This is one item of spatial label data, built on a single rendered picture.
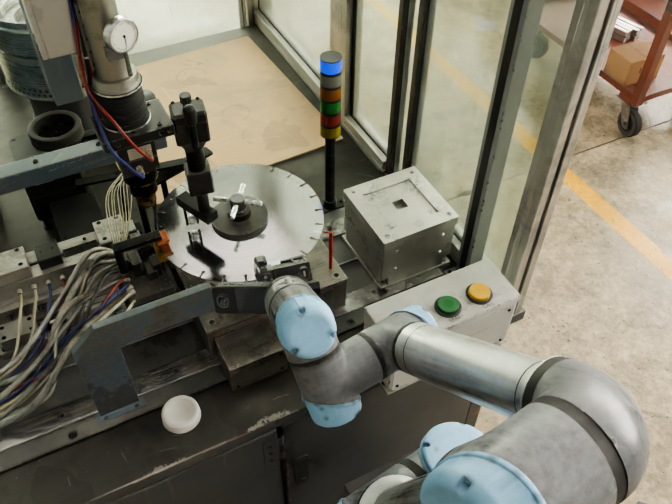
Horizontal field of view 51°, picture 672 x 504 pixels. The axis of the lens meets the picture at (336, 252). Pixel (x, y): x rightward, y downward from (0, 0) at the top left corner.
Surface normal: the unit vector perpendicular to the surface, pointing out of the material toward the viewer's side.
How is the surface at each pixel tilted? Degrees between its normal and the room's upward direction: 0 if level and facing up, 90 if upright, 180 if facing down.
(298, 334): 56
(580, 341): 0
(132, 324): 90
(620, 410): 23
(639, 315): 0
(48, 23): 90
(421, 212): 0
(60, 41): 90
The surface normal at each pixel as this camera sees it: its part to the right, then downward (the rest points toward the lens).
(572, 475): 0.27, -0.33
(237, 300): -0.29, 0.31
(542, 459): 0.06, -0.63
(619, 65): -0.92, 0.28
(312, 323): 0.25, 0.21
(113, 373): 0.46, 0.66
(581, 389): -0.14, -0.95
